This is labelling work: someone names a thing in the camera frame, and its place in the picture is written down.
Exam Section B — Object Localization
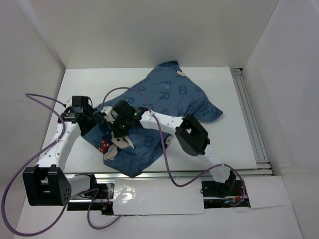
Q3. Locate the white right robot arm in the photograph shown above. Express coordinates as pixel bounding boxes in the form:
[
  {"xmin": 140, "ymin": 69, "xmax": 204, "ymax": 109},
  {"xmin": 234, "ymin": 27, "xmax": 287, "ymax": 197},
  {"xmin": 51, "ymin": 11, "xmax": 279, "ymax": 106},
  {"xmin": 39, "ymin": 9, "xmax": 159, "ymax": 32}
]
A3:
[{"xmin": 101, "ymin": 100, "xmax": 236, "ymax": 195}]

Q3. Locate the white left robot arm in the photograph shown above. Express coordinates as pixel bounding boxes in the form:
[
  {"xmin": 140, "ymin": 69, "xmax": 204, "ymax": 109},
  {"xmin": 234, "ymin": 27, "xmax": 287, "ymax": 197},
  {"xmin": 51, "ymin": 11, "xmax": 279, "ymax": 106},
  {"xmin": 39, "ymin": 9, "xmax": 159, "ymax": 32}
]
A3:
[{"xmin": 22, "ymin": 96, "xmax": 100, "ymax": 206}]

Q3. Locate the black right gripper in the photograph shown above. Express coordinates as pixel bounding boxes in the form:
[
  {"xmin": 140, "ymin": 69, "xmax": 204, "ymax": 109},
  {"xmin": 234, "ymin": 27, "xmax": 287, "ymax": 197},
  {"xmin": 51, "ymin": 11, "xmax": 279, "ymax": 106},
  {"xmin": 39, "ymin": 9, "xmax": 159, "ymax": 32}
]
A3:
[{"xmin": 108, "ymin": 115, "xmax": 131, "ymax": 139}]

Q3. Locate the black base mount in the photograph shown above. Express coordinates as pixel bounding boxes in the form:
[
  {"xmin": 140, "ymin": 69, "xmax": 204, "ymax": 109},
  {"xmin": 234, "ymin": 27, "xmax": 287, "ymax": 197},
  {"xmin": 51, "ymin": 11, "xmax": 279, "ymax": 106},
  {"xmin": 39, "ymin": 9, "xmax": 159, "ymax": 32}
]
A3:
[
  {"xmin": 67, "ymin": 174, "xmax": 115, "ymax": 216},
  {"xmin": 200, "ymin": 180, "xmax": 250, "ymax": 209}
]

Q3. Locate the white cover sheet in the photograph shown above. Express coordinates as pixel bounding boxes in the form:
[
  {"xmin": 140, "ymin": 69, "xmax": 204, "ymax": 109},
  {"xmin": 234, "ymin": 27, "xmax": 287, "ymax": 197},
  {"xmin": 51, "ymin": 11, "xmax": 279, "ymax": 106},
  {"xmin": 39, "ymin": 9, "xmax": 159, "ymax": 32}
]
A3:
[{"xmin": 113, "ymin": 179, "xmax": 205, "ymax": 216}]

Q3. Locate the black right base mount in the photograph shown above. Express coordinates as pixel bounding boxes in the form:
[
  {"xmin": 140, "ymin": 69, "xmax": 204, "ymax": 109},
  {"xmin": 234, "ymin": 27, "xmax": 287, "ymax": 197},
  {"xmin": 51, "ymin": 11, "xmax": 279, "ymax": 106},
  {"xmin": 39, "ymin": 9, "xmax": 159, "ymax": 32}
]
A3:
[{"xmin": 200, "ymin": 180, "xmax": 250, "ymax": 209}]

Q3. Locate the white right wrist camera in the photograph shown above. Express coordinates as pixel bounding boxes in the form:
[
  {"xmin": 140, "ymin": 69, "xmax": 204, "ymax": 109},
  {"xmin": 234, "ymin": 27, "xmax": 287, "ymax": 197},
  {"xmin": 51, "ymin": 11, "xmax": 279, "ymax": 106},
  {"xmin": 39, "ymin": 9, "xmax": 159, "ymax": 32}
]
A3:
[{"xmin": 100, "ymin": 106, "xmax": 116, "ymax": 123}]

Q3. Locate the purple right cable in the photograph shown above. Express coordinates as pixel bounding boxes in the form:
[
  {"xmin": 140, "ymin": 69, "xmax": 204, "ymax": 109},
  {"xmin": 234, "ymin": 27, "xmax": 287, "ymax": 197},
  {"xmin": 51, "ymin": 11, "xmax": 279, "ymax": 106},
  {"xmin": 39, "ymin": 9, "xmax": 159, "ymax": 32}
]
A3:
[{"xmin": 102, "ymin": 86, "xmax": 247, "ymax": 207}]

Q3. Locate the blue cartoon print pillowcase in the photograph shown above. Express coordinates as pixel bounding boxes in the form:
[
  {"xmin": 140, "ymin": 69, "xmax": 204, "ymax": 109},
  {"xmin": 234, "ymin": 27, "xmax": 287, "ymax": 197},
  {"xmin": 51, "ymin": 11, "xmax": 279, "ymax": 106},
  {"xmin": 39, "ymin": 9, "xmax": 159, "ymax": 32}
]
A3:
[{"xmin": 83, "ymin": 61, "xmax": 223, "ymax": 177}]

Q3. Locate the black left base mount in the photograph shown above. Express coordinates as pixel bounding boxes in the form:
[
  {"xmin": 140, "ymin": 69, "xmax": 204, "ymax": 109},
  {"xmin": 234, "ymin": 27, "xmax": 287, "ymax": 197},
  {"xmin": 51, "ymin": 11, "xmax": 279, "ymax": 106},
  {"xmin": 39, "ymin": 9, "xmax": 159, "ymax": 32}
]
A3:
[{"xmin": 67, "ymin": 174, "xmax": 115, "ymax": 216}]

